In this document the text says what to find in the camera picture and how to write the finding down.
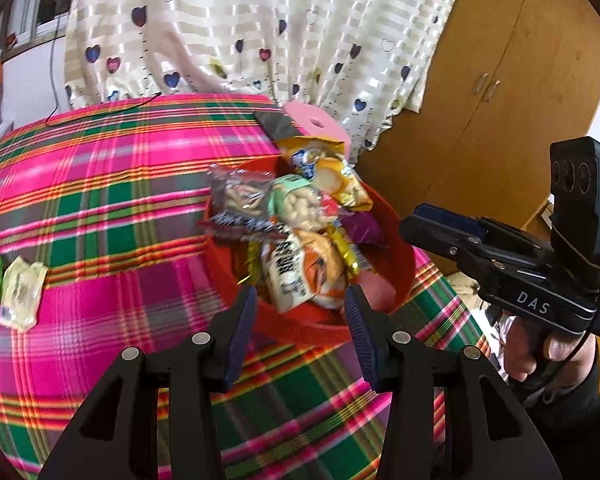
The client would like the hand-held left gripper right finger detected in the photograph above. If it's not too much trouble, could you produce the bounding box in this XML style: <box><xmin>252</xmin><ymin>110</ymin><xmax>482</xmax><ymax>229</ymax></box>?
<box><xmin>343</xmin><ymin>285</ymin><xmax>563</xmax><ymax>480</ymax></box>

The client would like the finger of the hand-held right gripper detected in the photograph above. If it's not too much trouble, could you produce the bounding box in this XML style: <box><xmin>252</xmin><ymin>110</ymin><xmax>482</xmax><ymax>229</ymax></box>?
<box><xmin>399</xmin><ymin>215</ymin><xmax>512</xmax><ymax>282</ymax></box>
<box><xmin>412</xmin><ymin>203</ymin><xmax>547</xmax><ymax>247</ymax></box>

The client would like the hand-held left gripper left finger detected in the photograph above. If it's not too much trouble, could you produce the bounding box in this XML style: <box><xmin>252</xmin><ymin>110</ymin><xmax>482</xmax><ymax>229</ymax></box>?
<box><xmin>39</xmin><ymin>284</ymin><xmax>258</xmax><ymax>480</ymax></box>

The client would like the red plastic bowl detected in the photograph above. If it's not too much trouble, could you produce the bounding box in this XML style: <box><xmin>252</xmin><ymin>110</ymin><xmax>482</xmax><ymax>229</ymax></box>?
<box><xmin>202</xmin><ymin>157</ymin><xmax>416</xmax><ymax>347</ymax></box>

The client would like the purple snack packet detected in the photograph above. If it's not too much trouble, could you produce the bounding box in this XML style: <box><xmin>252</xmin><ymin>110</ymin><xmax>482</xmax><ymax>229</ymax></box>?
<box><xmin>342</xmin><ymin>210</ymin><xmax>385</xmax><ymax>250</ymax></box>

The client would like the orange and white snack packet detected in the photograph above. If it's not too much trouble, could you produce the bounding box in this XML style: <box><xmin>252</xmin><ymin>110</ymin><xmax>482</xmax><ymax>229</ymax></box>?
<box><xmin>262</xmin><ymin>227</ymin><xmax>348</xmax><ymax>313</ymax></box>

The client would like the long golden snack packet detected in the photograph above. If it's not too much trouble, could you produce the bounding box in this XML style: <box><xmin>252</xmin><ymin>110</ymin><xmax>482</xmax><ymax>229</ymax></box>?
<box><xmin>325</xmin><ymin>224</ymin><xmax>363</xmax><ymax>277</ymax></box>

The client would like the yellow potato chips bag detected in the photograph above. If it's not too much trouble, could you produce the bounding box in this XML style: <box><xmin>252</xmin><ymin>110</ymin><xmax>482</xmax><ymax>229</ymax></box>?
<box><xmin>275</xmin><ymin>136</ymin><xmax>374</xmax><ymax>212</ymax></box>

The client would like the dark seed snack packet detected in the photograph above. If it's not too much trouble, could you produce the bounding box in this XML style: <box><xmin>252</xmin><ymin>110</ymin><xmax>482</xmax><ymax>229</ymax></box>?
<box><xmin>196</xmin><ymin>164</ymin><xmax>288</xmax><ymax>241</ymax></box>

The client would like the clear mint-label peanut packet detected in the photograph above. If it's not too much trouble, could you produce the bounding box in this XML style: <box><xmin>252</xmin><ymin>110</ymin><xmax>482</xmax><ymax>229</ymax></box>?
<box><xmin>265</xmin><ymin>174</ymin><xmax>341</xmax><ymax>233</ymax></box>

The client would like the person's right forearm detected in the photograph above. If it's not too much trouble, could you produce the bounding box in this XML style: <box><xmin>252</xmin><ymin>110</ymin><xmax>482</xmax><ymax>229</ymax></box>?
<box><xmin>507</xmin><ymin>345</ymin><xmax>600</xmax><ymax>480</ymax></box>

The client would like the person's right hand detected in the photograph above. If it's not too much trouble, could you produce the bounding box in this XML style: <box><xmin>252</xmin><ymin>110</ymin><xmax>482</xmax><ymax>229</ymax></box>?
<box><xmin>504</xmin><ymin>316</ymin><xmax>594</xmax><ymax>384</ymax></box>

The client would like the floral cloth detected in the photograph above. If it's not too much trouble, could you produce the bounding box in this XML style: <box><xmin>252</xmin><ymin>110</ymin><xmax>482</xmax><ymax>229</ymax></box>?
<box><xmin>450</xmin><ymin>272</ymin><xmax>511</xmax><ymax>376</ymax></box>

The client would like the wooden cabinet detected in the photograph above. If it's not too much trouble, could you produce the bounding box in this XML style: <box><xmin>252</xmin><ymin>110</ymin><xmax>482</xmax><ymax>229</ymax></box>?
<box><xmin>357</xmin><ymin>0</ymin><xmax>600</xmax><ymax>276</ymax></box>

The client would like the plaid tablecloth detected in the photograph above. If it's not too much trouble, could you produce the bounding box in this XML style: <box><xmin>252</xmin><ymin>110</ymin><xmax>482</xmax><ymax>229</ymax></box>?
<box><xmin>0</xmin><ymin>92</ymin><xmax>491</xmax><ymax>480</ymax></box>

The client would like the black flat packet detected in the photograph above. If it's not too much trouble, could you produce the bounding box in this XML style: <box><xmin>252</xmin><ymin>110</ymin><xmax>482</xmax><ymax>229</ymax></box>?
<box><xmin>254</xmin><ymin>110</ymin><xmax>303</xmax><ymax>142</ymax></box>

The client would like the cream snack packet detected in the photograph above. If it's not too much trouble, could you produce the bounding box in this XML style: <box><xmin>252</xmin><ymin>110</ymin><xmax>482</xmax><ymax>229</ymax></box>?
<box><xmin>0</xmin><ymin>256</ymin><xmax>49</xmax><ymax>332</ymax></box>

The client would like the white heart-print curtain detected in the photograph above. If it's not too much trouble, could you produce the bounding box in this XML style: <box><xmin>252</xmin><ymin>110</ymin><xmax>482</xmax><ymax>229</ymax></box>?
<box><xmin>62</xmin><ymin>0</ymin><xmax>468</xmax><ymax>153</ymax></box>

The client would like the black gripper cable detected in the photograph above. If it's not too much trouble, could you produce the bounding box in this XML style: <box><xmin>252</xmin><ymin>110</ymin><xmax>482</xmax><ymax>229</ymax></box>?
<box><xmin>542</xmin><ymin>255</ymin><xmax>600</xmax><ymax>381</ymax></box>

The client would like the thin black cable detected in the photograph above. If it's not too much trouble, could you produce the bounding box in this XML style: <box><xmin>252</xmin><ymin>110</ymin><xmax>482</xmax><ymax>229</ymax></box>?
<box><xmin>44</xmin><ymin>10</ymin><xmax>164</xmax><ymax>127</ymax></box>

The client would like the window frame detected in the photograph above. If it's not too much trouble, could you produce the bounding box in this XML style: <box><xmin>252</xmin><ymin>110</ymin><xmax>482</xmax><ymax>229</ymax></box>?
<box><xmin>0</xmin><ymin>0</ymin><xmax>81</xmax><ymax>51</ymax></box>

